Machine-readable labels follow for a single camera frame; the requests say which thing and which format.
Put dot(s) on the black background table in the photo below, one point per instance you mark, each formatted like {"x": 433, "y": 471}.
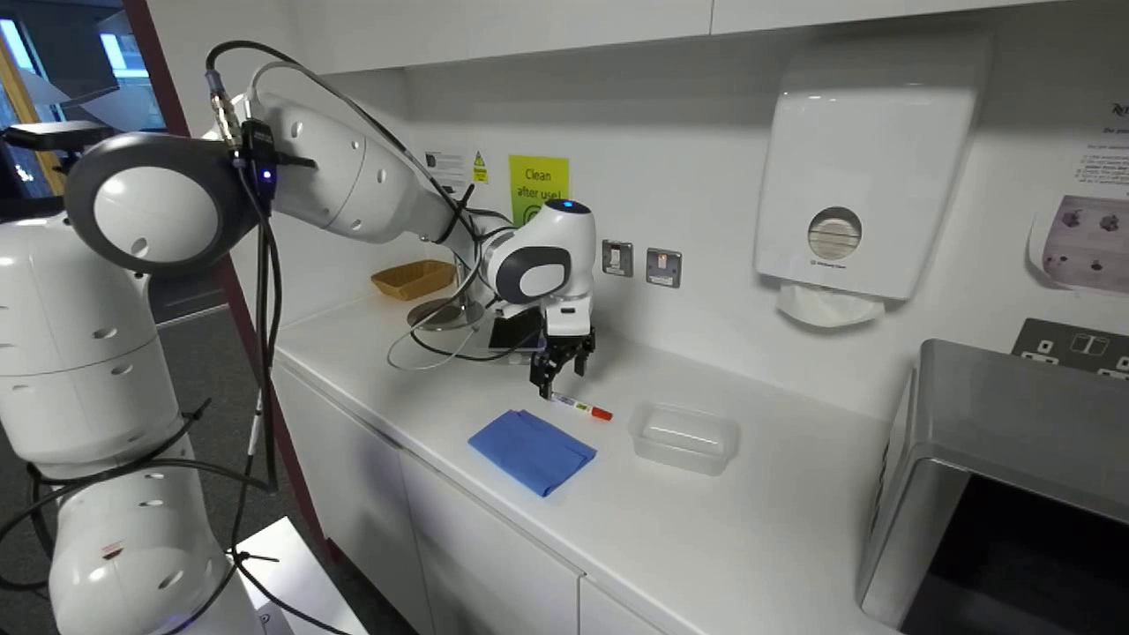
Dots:
{"x": 47, "y": 131}

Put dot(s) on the yellow warning sticker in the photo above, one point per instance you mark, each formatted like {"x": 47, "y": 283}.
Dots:
{"x": 481, "y": 169}

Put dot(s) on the white text wall paper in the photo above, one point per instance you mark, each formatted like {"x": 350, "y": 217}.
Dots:
{"x": 1105, "y": 154}

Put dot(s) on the dark red door frame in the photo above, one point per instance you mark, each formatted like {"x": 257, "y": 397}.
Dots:
{"x": 151, "y": 47}

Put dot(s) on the white instruction notice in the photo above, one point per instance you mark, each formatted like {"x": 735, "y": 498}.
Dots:
{"x": 450, "y": 165}

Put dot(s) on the white lower cabinet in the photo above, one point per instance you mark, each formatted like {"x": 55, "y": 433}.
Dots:
{"x": 493, "y": 566}

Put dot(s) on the white paper towel dispenser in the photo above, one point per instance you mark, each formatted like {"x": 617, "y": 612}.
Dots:
{"x": 865, "y": 197}

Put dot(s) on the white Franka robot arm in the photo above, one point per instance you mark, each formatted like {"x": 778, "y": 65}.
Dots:
{"x": 83, "y": 340}

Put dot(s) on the blue folded cloth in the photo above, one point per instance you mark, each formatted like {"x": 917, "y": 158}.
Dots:
{"x": 530, "y": 450}

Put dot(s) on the orange marker with white barrel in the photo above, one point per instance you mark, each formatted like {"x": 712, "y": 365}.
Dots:
{"x": 586, "y": 407}

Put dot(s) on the white floor board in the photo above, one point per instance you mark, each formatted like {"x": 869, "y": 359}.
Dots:
{"x": 292, "y": 588}

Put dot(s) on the white upper cabinet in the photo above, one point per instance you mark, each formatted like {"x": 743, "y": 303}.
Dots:
{"x": 530, "y": 30}

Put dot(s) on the green clean after use sign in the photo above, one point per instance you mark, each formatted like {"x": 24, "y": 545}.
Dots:
{"x": 536, "y": 177}

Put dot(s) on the purple picture wall poster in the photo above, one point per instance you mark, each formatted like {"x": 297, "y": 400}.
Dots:
{"x": 1089, "y": 241}

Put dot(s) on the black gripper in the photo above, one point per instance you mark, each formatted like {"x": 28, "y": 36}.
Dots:
{"x": 565, "y": 351}

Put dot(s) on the white cabinet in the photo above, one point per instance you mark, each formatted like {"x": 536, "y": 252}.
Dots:
{"x": 493, "y": 566}
{"x": 530, "y": 30}

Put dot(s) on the clear plastic lunchbox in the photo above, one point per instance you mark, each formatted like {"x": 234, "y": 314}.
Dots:
{"x": 684, "y": 439}

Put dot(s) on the yellow pole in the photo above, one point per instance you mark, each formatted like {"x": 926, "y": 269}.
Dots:
{"x": 11, "y": 90}

